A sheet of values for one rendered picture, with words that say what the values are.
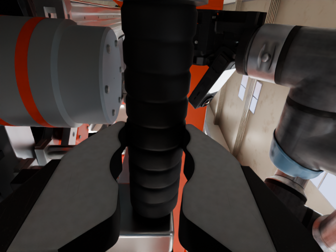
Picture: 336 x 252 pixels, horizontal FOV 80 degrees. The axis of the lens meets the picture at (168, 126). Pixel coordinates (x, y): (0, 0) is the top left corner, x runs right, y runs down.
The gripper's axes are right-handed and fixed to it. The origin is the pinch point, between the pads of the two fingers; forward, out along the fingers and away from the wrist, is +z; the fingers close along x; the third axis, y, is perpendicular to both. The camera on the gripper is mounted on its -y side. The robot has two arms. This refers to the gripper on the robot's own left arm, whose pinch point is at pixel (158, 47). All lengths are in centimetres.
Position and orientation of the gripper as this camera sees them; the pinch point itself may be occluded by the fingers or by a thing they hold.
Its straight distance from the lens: 45.3
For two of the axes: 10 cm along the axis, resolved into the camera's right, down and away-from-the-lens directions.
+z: -7.3, -3.6, 5.8
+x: -6.8, 3.3, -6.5
